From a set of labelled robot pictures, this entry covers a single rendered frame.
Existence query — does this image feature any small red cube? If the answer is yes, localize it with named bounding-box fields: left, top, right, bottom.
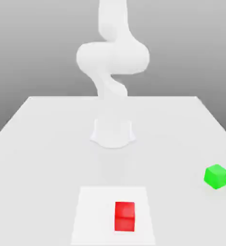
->
left=114, top=201, right=136, bottom=233

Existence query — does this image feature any small green cube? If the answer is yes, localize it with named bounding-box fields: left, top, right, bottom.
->
left=203, top=163, right=226, bottom=190

